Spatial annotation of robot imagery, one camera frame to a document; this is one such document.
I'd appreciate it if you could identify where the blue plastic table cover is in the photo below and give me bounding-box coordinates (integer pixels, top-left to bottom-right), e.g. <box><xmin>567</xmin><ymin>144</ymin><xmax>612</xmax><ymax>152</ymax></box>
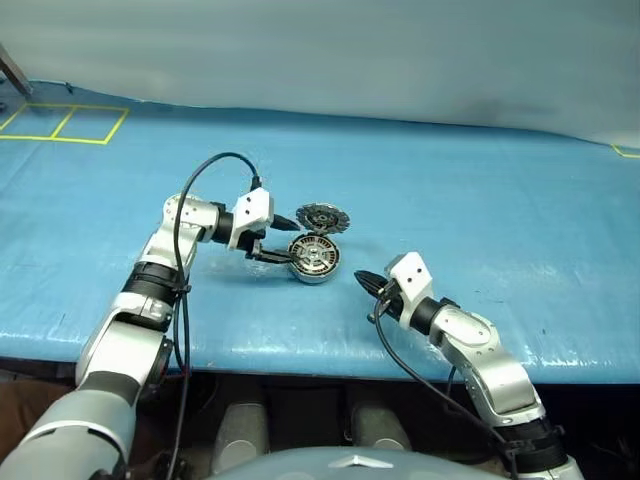
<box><xmin>0</xmin><ymin>76</ymin><xmax>640</xmax><ymax>387</ymax></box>

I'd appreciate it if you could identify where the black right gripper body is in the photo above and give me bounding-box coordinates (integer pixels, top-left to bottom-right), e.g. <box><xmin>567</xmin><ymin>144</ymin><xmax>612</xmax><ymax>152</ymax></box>
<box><xmin>373</xmin><ymin>278</ymin><xmax>405</xmax><ymax>325</ymax></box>

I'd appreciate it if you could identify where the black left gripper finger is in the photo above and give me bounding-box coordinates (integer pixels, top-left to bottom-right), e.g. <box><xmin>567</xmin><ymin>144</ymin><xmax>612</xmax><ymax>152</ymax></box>
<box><xmin>269</xmin><ymin>212</ymin><xmax>303</xmax><ymax>233</ymax></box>
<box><xmin>251</xmin><ymin>249</ymin><xmax>293</xmax><ymax>266</ymax></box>

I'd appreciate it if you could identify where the spoked silver motor cover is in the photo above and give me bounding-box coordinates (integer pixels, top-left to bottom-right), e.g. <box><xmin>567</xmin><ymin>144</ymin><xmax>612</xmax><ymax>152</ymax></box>
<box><xmin>288</xmin><ymin>232</ymin><xmax>344</xmax><ymax>277</ymax></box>

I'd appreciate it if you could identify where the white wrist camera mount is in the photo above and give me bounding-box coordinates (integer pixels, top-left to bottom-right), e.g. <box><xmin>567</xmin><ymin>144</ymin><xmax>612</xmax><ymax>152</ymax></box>
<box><xmin>383</xmin><ymin>251</ymin><xmax>436</xmax><ymax>332</ymax></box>
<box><xmin>226</xmin><ymin>187</ymin><xmax>276</xmax><ymax>252</ymax></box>

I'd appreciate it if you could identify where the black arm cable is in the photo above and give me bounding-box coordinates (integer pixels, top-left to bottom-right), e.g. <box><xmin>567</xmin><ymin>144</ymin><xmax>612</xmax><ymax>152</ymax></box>
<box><xmin>372</xmin><ymin>298</ymin><xmax>522</xmax><ymax>480</ymax></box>
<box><xmin>163</xmin><ymin>151</ymin><xmax>265</xmax><ymax>480</ymax></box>

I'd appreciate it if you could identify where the grey robot torso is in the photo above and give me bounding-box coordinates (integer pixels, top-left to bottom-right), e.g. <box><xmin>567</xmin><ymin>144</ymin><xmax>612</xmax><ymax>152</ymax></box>
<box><xmin>203</xmin><ymin>445</ymin><xmax>507</xmax><ymax>480</ymax></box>

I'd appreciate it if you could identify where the yellow tape double square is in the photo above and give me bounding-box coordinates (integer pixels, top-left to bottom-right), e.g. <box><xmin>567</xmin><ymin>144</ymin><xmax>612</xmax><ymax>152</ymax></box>
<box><xmin>0</xmin><ymin>102</ymin><xmax>131</xmax><ymax>147</ymax></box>

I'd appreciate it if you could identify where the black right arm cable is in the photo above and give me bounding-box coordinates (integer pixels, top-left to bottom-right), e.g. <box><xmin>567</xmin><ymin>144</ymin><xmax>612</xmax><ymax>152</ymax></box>
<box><xmin>372</xmin><ymin>298</ymin><xmax>522</xmax><ymax>480</ymax></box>

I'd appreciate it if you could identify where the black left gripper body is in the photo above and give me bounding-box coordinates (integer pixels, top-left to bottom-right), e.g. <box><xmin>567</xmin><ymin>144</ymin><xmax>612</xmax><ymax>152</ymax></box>
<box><xmin>243</xmin><ymin>227</ymin><xmax>267</xmax><ymax>261</ymax></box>

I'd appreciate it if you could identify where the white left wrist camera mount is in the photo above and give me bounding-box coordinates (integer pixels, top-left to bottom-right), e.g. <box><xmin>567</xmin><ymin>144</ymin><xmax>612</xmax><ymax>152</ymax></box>
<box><xmin>226</xmin><ymin>187</ymin><xmax>276</xmax><ymax>252</ymax></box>

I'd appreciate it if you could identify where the finned round metal disc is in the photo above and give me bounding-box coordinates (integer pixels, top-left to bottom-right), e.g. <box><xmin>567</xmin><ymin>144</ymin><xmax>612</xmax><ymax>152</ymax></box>
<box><xmin>294</xmin><ymin>201</ymin><xmax>353</xmax><ymax>234</ymax></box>

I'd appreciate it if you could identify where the grey rounded robot knee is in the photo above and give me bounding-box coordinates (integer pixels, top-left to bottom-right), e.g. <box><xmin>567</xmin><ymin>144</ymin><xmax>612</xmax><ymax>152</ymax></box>
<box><xmin>349</xmin><ymin>403</ymin><xmax>414</xmax><ymax>452</ymax></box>
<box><xmin>211</xmin><ymin>401</ymin><xmax>272</xmax><ymax>474</ymax></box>

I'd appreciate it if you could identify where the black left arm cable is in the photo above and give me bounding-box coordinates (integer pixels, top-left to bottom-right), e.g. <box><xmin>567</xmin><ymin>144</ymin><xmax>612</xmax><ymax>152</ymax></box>
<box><xmin>163</xmin><ymin>151</ymin><xmax>265</xmax><ymax>480</ymax></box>

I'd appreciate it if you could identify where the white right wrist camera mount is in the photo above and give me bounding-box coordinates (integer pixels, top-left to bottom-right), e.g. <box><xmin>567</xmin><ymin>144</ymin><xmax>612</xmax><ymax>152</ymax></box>
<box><xmin>383</xmin><ymin>251</ymin><xmax>436</xmax><ymax>332</ymax></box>

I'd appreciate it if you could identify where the slanted metal post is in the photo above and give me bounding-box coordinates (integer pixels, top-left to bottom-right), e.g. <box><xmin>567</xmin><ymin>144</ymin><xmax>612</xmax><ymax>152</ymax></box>
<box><xmin>0</xmin><ymin>41</ymin><xmax>34</xmax><ymax>97</ymax></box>

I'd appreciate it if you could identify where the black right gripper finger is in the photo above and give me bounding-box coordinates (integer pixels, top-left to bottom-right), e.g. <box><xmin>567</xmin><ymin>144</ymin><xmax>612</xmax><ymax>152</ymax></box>
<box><xmin>354</xmin><ymin>269</ymin><xmax>387</xmax><ymax>290</ymax></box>
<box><xmin>353</xmin><ymin>274</ymin><xmax>385</xmax><ymax>301</ymax></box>

